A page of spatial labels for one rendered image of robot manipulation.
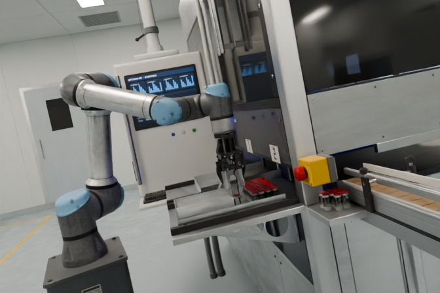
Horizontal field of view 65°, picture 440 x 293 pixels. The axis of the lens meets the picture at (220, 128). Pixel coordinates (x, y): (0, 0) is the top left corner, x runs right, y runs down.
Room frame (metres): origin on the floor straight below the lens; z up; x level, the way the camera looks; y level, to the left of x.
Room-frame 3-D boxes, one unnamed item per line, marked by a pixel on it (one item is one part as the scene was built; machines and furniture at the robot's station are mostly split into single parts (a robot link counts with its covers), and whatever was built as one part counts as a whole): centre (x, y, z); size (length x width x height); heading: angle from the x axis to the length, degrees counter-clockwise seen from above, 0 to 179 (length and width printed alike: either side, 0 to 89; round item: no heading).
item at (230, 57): (1.72, -0.09, 1.50); 0.47 x 0.01 x 0.59; 10
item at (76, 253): (1.19, 0.55, 0.84); 0.15 x 0.15 x 0.10
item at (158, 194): (1.82, 0.27, 0.82); 0.40 x 0.14 x 0.02; 100
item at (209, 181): (1.51, -0.02, 0.90); 0.34 x 0.26 x 0.04; 100
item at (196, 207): (1.15, 0.03, 0.90); 0.34 x 0.26 x 0.04; 100
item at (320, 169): (0.95, -0.24, 0.99); 0.08 x 0.07 x 0.07; 100
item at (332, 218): (0.94, -0.29, 0.87); 0.14 x 0.13 x 0.02; 100
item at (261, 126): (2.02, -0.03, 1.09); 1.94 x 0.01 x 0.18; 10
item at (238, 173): (1.09, -0.03, 0.97); 0.06 x 0.03 x 0.09; 10
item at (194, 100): (1.11, 0.09, 1.23); 0.11 x 0.11 x 0.08; 67
